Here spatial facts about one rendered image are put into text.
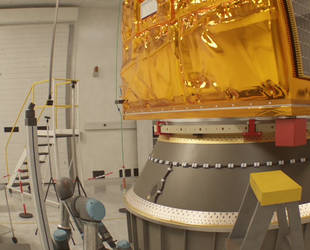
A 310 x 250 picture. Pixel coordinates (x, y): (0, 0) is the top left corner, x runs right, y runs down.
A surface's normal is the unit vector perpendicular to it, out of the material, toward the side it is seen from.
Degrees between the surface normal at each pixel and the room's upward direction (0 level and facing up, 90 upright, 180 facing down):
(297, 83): 88
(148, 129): 90
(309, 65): 90
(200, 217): 43
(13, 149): 90
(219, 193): 62
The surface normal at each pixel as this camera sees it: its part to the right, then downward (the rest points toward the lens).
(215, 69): -0.89, 0.04
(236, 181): -0.41, -0.46
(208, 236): -0.53, 0.01
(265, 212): -0.16, -0.05
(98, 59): 0.49, -0.01
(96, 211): 0.77, -0.15
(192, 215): -0.45, -0.72
